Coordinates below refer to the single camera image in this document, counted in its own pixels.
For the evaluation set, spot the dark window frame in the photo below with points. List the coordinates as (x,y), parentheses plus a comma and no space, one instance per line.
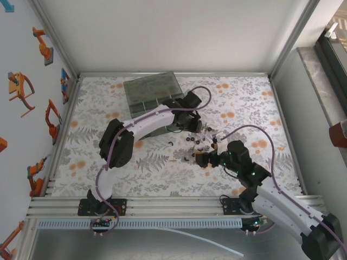
(333,62)

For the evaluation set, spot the aluminium frame post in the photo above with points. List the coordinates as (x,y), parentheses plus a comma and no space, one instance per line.
(55,38)
(294,38)

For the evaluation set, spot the orange curved machine sticker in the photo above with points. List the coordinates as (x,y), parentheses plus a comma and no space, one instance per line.
(19,89)

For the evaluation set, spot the small controller circuit board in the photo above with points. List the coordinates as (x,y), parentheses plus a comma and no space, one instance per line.
(254,224)
(101,222)

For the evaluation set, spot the orange block sticker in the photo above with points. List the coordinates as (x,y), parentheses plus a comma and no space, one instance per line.
(2,145)

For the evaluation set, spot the blue machine part sticker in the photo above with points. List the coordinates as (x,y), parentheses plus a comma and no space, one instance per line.
(8,7)

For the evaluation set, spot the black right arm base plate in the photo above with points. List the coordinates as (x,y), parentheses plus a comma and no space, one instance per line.
(229,210)

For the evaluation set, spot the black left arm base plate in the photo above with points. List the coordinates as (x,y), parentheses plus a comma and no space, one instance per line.
(82,208)

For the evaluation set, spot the white right camera bracket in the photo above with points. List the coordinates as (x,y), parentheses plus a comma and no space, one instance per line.
(221,135)

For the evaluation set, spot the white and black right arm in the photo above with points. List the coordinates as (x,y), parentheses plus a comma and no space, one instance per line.
(287,205)

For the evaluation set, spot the floral patterned table mat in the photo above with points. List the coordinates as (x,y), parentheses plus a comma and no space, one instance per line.
(244,94)

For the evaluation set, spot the wide aluminium frame rail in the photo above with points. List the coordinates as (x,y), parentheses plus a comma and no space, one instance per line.
(176,205)

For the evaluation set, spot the grey stone window sill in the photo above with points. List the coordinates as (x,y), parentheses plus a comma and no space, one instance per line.
(317,81)

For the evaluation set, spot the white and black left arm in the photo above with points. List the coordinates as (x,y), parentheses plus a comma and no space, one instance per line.
(151,123)

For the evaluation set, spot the thin white plastic strip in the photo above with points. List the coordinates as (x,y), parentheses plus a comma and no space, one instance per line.
(217,244)

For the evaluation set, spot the blue and orange sticker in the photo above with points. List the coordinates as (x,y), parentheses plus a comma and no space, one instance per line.
(64,81)

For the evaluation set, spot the transparent grey organizer box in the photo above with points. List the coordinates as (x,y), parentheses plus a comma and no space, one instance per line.
(151,85)

